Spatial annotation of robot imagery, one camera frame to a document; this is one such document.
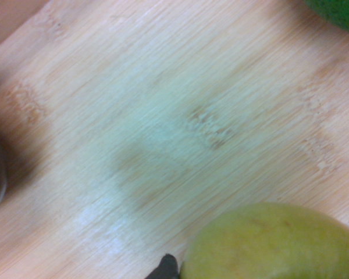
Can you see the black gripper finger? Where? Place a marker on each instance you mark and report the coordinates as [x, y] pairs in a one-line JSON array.
[[165, 268]]

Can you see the bamboo wooden tray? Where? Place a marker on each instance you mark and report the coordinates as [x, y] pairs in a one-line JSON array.
[[163, 87]]

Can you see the green apple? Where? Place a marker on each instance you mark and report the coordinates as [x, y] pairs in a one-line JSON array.
[[273, 244]]

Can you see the dark green round fruit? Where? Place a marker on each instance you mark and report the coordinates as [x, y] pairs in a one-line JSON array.
[[337, 13]]

